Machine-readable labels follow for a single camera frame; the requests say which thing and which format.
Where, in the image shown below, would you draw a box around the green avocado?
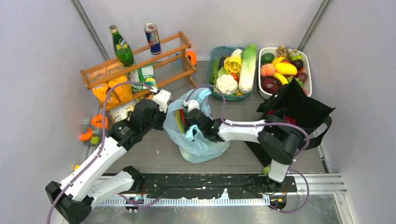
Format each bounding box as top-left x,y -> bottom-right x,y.
260,53 -> 275,65

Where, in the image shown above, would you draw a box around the green grapes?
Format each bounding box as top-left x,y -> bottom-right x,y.
287,76 -> 304,88

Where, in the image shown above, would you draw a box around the light blue plastic bag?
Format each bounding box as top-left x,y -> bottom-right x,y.
163,88 -> 230,163

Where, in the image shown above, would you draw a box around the yellow lettuce head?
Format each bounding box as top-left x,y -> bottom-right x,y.
224,49 -> 243,74

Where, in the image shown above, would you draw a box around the wooden shelf rack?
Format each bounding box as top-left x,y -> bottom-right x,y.
80,31 -> 198,90

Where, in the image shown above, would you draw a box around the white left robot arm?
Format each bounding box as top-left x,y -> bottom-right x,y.
45,99 -> 169,224

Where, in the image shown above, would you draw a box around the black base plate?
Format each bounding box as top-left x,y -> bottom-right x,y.
137,173 -> 297,199

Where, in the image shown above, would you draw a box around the napa cabbage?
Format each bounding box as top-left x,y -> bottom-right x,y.
239,43 -> 257,94

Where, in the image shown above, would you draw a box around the green white snack bag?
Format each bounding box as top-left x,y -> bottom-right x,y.
128,63 -> 157,88

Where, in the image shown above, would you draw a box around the red chili pepper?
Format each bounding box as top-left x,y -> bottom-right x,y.
179,109 -> 186,126

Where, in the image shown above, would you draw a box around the white cauliflower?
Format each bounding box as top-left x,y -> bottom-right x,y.
214,74 -> 239,95

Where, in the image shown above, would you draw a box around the peach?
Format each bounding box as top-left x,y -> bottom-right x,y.
260,63 -> 276,77

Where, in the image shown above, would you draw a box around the orange snack bag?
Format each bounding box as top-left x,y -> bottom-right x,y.
92,75 -> 134,111

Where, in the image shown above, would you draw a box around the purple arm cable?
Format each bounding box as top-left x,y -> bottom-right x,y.
46,82 -> 158,224
184,84 -> 311,215

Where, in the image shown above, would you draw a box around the yellow banana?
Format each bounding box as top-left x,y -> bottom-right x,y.
274,72 -> 289,85

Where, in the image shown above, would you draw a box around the green glass bottle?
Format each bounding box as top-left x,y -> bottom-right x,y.
109,25 -> 134,67

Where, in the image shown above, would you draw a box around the teal vegetable basket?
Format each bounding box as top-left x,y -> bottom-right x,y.
206,46 -> 253,101

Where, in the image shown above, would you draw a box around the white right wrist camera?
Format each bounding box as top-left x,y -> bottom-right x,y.
183,99 -> 200,112

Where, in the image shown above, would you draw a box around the white fruit basket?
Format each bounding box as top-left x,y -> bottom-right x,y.
258,45 -> 312,99

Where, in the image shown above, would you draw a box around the yellow mango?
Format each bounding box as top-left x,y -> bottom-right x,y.
275,63 -> 298,76

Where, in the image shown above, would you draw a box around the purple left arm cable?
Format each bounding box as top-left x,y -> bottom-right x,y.
46,82 -> 158,224

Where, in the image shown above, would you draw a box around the white brown snack bag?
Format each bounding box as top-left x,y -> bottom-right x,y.
109,100 -> 137,122

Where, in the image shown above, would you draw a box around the blue red drink can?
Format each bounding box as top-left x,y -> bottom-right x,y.
144,23 -> 162,55

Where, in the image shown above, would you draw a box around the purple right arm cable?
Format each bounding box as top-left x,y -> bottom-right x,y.
184,84 -> 311,215

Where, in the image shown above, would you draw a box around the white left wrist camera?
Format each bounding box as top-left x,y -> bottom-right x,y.
152,90 -> 171,113

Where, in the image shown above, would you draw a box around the black tote bag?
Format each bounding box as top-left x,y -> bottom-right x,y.
256,80 -> 335,150

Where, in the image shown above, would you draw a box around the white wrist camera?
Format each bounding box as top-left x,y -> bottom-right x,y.
183,99 -> 200,112
152,90 -> 171,113

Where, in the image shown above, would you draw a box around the orange toy arch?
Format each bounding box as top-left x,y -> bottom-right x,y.
90,114 -> 109,129

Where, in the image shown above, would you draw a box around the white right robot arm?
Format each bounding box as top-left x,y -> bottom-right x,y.
184,109 -> 308,192

